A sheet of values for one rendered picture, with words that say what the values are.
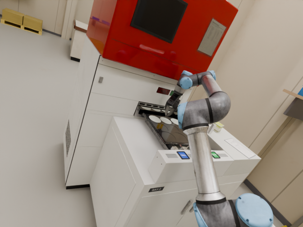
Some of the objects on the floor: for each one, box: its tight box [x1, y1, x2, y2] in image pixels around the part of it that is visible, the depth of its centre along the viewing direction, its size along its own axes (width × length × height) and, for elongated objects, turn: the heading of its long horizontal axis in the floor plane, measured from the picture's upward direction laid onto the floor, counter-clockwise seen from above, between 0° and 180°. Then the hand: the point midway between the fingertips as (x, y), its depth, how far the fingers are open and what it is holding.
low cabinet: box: [70, 19, 88, 62], centre depth 598 cm, size 194×240×92 cm
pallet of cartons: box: [0, 8, 43, 35], centre depth 596 cm, size 117×84×40 cm
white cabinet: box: [90, 117, 250, 227], centre depth 147 cm, size 64×96×82 cm, turn 77°
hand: (166, 115), depth 131 cm, fingers closed
